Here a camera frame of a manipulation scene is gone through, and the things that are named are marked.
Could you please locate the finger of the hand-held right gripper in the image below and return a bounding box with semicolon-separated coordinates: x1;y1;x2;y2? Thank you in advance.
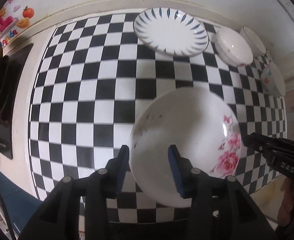
244;132;294;161

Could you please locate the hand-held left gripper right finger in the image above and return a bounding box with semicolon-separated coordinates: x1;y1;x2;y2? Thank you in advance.
168;144;279;240

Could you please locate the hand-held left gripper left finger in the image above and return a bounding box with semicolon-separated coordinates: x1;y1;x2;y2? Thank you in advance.
19;144;130;240

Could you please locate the white plate with pink flowers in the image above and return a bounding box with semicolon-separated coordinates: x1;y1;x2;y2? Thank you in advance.
129;88;242;208

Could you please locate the white bowl with coloured dots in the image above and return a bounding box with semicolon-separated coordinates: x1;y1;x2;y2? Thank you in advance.
260;62;286;97

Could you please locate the white bowl with pink flowers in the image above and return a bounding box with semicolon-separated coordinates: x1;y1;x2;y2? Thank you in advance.
215;27;254;67

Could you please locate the plain white bowl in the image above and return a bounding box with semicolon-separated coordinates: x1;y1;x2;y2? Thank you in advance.
239;26;267;57

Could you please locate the white plate with blue stripes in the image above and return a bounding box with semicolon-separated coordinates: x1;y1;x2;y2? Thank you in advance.
133;7;209;57

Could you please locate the person's right hand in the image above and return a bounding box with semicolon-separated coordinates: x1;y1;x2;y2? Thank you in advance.
277;179;294;230

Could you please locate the black and white checkered mat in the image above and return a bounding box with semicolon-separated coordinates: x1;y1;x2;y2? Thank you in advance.
24;12;287;223

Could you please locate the black cooktop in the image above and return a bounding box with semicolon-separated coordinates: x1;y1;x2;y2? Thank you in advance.
0;42;35;160

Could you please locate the colourful fruit wall sticker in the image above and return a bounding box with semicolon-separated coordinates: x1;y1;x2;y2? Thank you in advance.
0;0;35;48

